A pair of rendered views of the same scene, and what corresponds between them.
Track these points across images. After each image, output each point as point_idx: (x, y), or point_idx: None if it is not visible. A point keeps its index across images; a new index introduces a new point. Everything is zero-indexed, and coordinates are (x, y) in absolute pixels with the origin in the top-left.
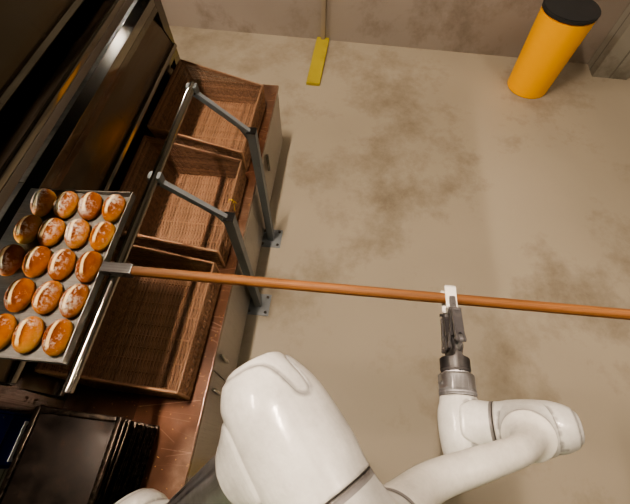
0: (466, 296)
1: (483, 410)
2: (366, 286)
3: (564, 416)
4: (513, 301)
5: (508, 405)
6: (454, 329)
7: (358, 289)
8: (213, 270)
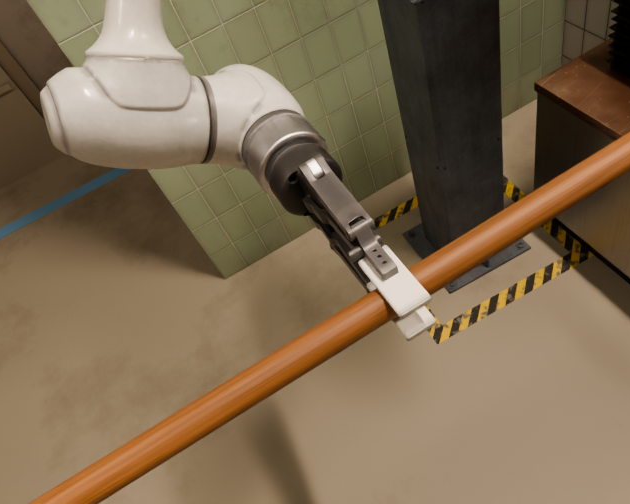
0: (354, 318)
1: (221, 93)
2: (625, 158)
3: (71, 82)
4: (219, 397)
5: (177, 89)
6: (336, 177)
7: None
8: None
